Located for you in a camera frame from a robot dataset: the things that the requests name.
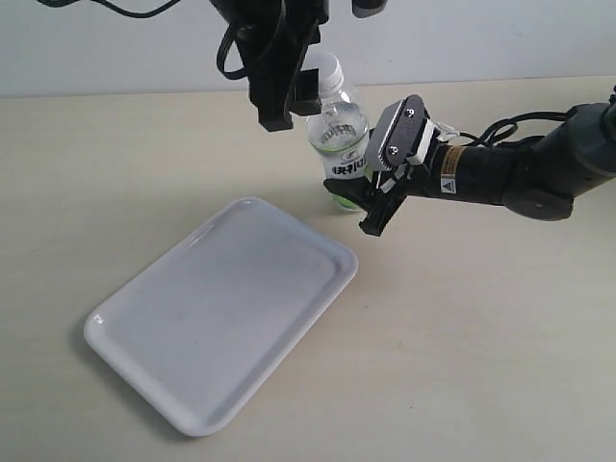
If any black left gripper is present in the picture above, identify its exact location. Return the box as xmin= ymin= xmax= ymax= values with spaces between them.
xmin=211 ymin=0 xmax=329 ymax=132

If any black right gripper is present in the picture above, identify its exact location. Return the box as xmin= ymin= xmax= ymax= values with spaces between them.
xmin=323 ymin=139 xmax=446 ymax=237

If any white bottle cap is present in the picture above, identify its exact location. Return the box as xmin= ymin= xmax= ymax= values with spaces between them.
xmin=302 ymin=51 xmax=344 ymax=97

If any clear plastic drink bottle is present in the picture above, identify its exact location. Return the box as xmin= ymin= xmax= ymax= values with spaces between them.
xmin=306 ymin=79 xmax=371 ymax=213

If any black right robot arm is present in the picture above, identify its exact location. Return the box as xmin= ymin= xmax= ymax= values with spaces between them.
xmin=324 ymin=94 xmax=615 ymax=236

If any white rectangular plastic tray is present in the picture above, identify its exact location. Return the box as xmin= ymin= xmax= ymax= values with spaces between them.
xmin=84 ymin=197 xmax=358 ymax=438

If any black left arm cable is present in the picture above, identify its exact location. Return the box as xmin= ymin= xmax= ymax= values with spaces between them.
xmin=36 ymin=0 xmax=261 ymax=82

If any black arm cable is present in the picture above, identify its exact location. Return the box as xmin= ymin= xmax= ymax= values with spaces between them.
xmin=435 ymin=86 xmax=616 ymax=148
xmin=36 ymin=0 xmax=261 ymax=82

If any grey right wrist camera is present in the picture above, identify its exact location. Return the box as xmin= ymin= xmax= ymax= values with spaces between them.
xmin=365 ymin=94 xmax=437 ymax=172

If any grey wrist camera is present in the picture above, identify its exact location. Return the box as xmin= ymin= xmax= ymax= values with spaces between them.
xmin=365 ymin=94 xmax=437 ymax=172
xmin=351 ymin=0 xmax=388 ymax=18

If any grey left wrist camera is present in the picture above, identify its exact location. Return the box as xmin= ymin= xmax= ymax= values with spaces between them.
xmin=351 ymin=0 xmax=388 ymax=18

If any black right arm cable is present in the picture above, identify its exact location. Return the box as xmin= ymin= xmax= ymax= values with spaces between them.
xmin=435 ymin=86 xmax=616 ymax=148

